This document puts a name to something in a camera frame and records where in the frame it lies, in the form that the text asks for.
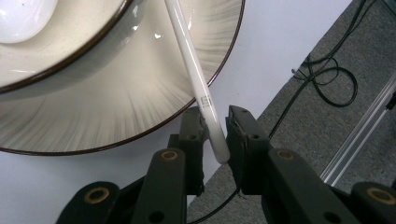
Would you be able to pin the beige bowl with brown rim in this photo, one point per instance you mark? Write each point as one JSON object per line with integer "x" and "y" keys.
{"x": 77, "y": 34}

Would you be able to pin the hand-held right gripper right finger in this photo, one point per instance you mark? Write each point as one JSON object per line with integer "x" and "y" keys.
{"x": 249, "y": 149}

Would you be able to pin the beige striped plate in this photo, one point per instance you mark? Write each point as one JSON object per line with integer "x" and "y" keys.
{"x": 130, "y": 93}

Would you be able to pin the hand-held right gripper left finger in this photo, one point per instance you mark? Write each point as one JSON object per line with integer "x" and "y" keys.
{"x": 194, "y": 149}

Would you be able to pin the white chopstick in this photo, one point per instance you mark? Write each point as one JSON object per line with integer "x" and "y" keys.
{"x": 199, "y": 84}

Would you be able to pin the aluminium rail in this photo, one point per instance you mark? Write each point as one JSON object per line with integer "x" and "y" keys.
{"x": 358, "y": 140}

